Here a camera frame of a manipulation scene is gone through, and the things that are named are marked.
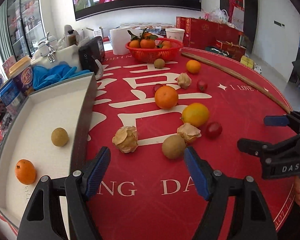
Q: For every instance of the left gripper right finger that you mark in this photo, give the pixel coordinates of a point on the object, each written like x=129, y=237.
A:
x=251, y=217

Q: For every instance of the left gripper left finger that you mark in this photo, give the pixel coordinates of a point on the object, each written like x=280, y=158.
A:
x=42, y=218

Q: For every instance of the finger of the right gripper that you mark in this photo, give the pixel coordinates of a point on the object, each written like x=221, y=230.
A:
x=293, y=118
x=258, y=148

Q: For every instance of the red cherry tomato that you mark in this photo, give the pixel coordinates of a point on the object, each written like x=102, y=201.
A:
x=213, y=130
x=202, y=86

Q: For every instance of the large yellow orange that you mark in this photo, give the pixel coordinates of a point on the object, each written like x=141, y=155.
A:
x=196, y=114

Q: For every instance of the orange mandarin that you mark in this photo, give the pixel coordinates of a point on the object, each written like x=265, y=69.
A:
x=193, y=66
x=166, y=97

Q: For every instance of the small mandarin in tray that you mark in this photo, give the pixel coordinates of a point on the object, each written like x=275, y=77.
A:
x=25, y=172

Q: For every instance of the yellow carton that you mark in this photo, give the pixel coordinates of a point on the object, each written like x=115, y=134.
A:
x=247, y=62

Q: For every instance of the grey white tray box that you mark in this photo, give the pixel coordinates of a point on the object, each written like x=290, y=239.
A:
x=67, y=104

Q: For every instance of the long wooden stick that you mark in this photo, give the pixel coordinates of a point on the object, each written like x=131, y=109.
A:
x=240, y=77

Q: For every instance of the red gift boxes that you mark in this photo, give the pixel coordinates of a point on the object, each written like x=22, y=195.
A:
x=200, y=34

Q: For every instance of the red round table mat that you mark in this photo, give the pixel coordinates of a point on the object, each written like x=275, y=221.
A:
x=145, y=195

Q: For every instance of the brown longan by basket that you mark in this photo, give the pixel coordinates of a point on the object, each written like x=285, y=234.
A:
x=159, y=63

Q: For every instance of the white paper cup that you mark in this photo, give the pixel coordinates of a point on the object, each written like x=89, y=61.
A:
x=175, y=34

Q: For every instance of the blue rubber gloves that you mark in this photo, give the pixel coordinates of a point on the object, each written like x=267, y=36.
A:
x=43, y=77

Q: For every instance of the red plastic fruit basket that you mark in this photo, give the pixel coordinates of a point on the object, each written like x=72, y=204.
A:
x=150, y=55

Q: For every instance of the mandarins with leaves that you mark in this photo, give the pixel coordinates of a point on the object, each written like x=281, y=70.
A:
x=147, y=40

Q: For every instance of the silver rabbit figurine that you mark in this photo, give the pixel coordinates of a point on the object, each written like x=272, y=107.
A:
x=51, y=43

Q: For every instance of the white organizer container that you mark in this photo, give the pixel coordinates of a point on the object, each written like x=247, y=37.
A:
x=68, y=55

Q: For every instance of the black radio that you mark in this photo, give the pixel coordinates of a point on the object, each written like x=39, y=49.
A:
x=91, y=51

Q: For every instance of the white paper towel roll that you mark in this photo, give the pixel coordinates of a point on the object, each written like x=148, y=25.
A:
x=119, y=37

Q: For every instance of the glass display cabinet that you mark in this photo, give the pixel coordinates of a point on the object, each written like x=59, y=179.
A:
x=25, y=26

